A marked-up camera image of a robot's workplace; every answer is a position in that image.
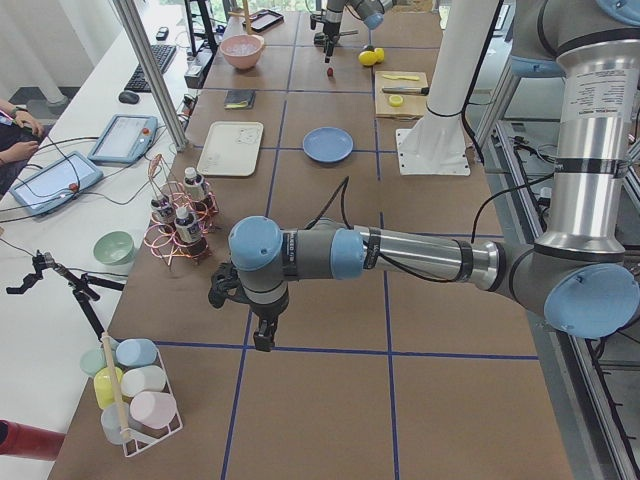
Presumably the yellow cup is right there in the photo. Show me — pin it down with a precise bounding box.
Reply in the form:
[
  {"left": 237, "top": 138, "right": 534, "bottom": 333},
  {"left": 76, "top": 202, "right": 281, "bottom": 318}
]
[{"left": 93, "top": 367, "right": 115, "bottom": 410}]

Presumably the blue teach pendant near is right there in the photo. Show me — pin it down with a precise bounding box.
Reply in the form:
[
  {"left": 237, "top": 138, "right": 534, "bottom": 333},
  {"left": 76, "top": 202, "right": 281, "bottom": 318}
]
[{"left": 9, "top": 151, "right": 103, "bottom": 215}]

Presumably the pink cup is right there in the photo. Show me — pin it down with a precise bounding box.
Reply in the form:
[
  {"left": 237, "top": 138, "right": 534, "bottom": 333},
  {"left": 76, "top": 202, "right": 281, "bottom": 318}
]
[{"left": 129, "top": 391, "right": 177, "bottom": 429}]

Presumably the aluminium frame post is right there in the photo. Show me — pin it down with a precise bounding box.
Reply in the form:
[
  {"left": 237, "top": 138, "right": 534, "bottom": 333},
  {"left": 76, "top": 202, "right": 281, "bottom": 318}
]
[{"left": 113, "top": 0, "right": 188, "bottom": 152}]

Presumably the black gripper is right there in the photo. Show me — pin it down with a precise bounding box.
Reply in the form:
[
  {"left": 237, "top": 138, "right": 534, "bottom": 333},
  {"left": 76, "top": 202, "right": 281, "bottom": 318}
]
[
  {"left": 310, "top": 10, "right": 358, "bottom": 63},
  {"left": 208, "top": 262, "right": 289, "bottom": 352}
]

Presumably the black camera tripod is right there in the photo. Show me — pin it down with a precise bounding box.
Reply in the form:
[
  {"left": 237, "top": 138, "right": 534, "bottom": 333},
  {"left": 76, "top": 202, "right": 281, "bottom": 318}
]
[{"left": 5, "top": 251, "right": 126, "bottom": 346}]

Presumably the white wire cup rack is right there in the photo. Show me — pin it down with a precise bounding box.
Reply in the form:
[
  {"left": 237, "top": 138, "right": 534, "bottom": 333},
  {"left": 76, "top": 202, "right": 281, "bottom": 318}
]
[{"left": 93, "top": 332, "right": 184, "bottom": 458}]

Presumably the whole yellow lemon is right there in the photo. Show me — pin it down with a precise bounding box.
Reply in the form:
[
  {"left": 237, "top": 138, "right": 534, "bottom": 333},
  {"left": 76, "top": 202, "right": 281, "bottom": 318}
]
[{"left": 358, "top": 50, "right": 378, "bottom": 67}]

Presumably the light blue cup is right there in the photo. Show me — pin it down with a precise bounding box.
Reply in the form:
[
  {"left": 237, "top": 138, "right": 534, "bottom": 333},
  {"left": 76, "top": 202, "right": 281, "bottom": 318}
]
[{"left": 116, "top": 338, "right": 157, "bottom": 367}]

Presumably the copper wire bottle rack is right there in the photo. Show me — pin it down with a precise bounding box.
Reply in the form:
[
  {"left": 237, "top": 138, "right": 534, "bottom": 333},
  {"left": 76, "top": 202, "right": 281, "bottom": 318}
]
[{"left": 144, "top": 154, "right": 219, "bottom": 266}]

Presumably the blue plate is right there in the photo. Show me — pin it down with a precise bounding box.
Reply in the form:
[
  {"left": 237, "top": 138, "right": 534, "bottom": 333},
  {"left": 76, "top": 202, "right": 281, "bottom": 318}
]
[{"left": 302, "top": 127, "right": 354, "bottom": 164}]

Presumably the black keyboard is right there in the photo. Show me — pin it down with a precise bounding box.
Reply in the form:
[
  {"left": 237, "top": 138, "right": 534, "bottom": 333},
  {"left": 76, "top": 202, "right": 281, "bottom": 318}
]
[{"left": 123, "top": 43, "right": 179, "bottom": 93}]

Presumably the dark drink bottle back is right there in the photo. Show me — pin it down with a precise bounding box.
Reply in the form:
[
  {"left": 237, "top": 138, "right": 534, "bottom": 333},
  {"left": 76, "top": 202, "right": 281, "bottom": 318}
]
[{"left": 184, "top": 167, "right": 207, "bottom": 211}]

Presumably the dark drink bottle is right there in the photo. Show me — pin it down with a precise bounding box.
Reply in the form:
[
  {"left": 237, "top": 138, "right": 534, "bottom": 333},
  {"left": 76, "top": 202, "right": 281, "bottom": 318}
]
[
  {"left": 184, "top": 167, "right": 207, "bottom": 211},
  {"left": 151, "top": 195, "right": 176, "bottom": 233},
  {"left": 175, "top": 206, "right": 207, "bottom": 258}
]

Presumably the cream bear tray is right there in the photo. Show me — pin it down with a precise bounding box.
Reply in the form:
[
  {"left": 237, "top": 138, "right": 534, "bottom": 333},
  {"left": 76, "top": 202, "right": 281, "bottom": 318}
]
[{"left": 196, "top": 121, "right": 264, "bottom": 177}]

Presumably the dark drink bottle front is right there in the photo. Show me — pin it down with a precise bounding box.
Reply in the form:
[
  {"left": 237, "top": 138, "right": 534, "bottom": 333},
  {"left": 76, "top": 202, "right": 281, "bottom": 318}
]
[{"left": 175, "top": 206, "right": 207, "bottom": 258}]

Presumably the black computer mouse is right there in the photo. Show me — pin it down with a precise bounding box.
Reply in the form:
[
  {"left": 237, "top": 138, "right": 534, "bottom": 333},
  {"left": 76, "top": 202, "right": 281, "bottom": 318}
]
[{"left": 118, "top": 90, "right": 140, "bottom": 105}]

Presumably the white cup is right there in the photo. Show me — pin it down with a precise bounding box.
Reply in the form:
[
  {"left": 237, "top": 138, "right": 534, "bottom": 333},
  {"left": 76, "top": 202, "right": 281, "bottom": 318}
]
[{"left": 121, "top": 365, "right": 167, "bottom": 398}]

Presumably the blue teach pendant far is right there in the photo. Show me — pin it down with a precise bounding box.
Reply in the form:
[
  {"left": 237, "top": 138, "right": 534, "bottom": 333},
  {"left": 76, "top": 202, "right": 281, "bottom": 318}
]
[{"left": 88, "top": 114, "right": 158, "bottom": 165}]

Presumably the yellow plastic knife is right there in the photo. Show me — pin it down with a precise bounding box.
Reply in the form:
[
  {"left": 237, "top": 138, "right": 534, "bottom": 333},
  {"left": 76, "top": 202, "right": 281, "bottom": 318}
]
[{"left": 381, "top": 74, "right": 421, "bottom": 81}]

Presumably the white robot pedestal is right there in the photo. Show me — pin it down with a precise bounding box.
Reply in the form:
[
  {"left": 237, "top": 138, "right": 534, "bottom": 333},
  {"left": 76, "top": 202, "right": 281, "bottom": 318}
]
[{"left": 396, "top": 0, "right": 501, "bottom": 176}]

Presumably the pink bowl of ice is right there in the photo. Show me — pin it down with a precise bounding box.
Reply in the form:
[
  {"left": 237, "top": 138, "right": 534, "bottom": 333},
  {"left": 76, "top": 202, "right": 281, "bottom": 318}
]
[{"left": 219, "top": 34, "right": 265, "bottom": 70}]

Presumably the lemon half slice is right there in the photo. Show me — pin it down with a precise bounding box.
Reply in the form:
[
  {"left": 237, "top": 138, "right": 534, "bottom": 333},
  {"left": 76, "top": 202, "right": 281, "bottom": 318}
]
[{"left": 388, "top": 94, "right": 404, "bottom": 107}]

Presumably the blue teach pendant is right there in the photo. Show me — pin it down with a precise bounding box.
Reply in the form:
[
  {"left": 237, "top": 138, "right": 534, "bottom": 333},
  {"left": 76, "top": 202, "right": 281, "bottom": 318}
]
[
  {"left": 9, "top": 151, "right": 103, "bottom": 215},
  {"left": 88, "top": 114, "right": 158, "bottom": 165}
]

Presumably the wooden cutting board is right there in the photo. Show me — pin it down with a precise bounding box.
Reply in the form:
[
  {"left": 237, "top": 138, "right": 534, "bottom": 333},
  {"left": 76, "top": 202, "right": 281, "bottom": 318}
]
[{"left": 374, "top": 71, "right": 429, "bottom": 118}]

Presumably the green bowl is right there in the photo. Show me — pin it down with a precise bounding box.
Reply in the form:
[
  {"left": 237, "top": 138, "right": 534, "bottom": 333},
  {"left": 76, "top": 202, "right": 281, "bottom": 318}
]
[{"left": 93, "top": 231, "right": 135, "bottom": 266}]

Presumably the grey folded cloth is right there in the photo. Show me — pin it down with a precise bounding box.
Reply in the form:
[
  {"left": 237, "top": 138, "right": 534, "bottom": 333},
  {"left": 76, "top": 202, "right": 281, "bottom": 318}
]
[{"left": 224, "top": 89, "right": 256, "bottom": 110}]

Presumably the dark drink bottle middle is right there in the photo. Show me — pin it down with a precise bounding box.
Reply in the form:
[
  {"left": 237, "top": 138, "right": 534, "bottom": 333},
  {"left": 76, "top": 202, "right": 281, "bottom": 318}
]
[{"left": 151, "top": 195, "right": 176, "bottom": 233}]

